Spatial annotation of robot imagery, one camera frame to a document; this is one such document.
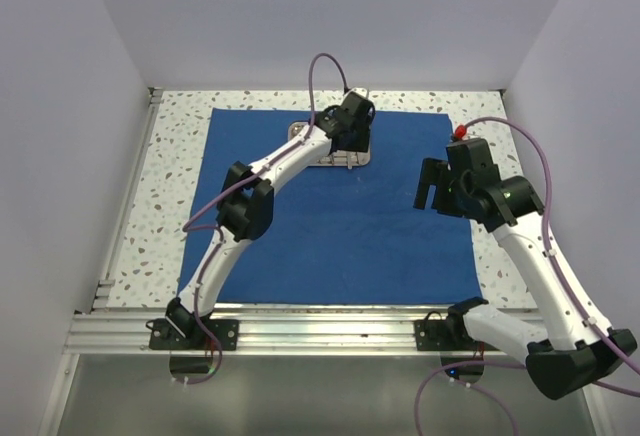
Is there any steel instrument tray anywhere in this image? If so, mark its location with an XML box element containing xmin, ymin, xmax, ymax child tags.
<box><xmin>287</xmin><ymin>121</ymin><xmax>371</xmax><ymax>169</ymax></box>

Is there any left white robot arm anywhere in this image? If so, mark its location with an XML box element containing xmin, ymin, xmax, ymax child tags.
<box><xmin>165</xmin><ymin>91</ymin><xmax>376</xmax><ymax>349</ymax></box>

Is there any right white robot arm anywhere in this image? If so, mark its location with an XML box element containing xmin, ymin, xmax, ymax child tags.
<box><xmin>414</xmin><ymin>138</ymin><xmax>638</xmax><ymax>400</ymax></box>

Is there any red cable connector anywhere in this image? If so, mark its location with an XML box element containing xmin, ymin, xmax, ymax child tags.
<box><xmin>451</xmin><ymin>125</ymin><xmax>467</xmax><ymax>142</ymax></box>

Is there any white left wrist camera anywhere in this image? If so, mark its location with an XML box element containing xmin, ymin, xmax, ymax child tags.
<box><xmin>347</xmin><ymin>87</ymin><xmax>370</xmax><ymax>99</ymax></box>

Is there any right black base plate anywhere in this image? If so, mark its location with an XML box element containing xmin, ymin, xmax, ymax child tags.
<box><xmin>413</xmin><ymin>311</ymin><xmax>456</xmax><ymax>352</ymax></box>

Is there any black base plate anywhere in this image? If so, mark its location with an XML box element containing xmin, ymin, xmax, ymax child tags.
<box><xmin>145</xmin><ymin>318</ymin><xmax>239</xmax><ymax>351</ymax></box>
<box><xmin>413</xmin><ymin>311</ymin><xmax>456</xmax><ymax>352</ymax></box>

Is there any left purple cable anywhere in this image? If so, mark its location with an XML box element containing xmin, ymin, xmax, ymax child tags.
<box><xmin>182</xmin><ymin>52</ymin><xmax>351</xmax><ymax>385</ymax></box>

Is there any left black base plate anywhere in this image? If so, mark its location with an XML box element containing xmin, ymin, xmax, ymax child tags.
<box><xmin>145</xmin><ymin>318</ymin><xmax>239</xmax><ymax>351</ymax></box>

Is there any aluminium mounting rail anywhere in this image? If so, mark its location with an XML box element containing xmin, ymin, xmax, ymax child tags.
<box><xmin>64</xmin><ymin>305</ymin><xmax>551</xmax><ymax>357</ymax></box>

